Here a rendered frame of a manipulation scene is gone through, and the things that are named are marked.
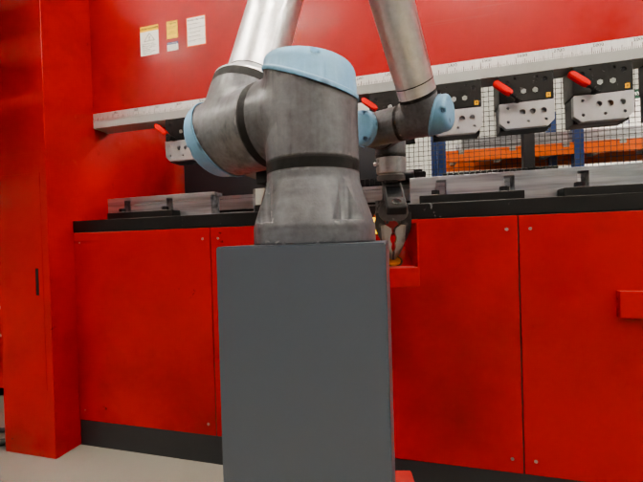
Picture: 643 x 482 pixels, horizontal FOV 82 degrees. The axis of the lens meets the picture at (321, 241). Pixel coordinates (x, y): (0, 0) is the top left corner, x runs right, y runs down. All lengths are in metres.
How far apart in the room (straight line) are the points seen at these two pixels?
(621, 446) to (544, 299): 0.42
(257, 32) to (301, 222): 0.34
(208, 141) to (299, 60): 0.17
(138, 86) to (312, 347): 1.51
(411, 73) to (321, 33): 0.74
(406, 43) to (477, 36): 0.66
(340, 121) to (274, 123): 0.08
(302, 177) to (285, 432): 0.27
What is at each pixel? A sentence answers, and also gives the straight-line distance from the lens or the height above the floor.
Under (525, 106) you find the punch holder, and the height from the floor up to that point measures 1.16.
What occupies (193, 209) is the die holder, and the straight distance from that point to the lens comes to 1.53.
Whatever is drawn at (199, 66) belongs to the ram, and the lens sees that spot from 1.63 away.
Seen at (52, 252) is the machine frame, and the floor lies 0.75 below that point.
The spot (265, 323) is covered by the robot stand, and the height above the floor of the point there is 0.69.
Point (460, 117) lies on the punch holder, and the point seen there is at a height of 1.15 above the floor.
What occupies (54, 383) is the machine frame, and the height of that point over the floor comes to 0.28.
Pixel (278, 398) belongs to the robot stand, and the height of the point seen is 0.62.
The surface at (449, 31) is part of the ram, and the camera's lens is 1.42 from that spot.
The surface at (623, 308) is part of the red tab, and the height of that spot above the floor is 0.58.
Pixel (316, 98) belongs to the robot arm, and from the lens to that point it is 0.44.
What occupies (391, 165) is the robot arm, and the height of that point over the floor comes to 0.95.
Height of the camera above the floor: 0.78
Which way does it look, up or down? level
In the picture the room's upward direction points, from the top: 2 degrees counter-clockwise
